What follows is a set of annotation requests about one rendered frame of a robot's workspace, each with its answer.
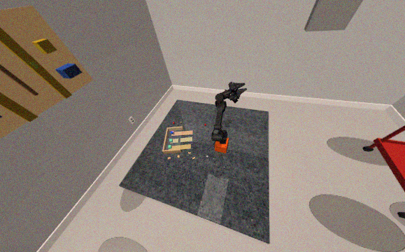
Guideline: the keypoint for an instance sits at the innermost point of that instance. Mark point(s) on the orange strip with teal polka dots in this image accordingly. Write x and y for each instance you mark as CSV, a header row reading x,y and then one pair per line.
x,y
186,139

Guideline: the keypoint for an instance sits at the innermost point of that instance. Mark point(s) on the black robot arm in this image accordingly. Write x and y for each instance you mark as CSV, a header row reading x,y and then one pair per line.
x,y
221,136

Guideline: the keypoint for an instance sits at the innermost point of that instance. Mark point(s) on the yellow flat bar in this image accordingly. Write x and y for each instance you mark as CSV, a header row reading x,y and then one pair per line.
x,y
185,146

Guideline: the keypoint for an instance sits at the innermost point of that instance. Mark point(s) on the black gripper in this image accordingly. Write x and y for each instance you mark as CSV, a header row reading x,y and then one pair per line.
x,y
234,90

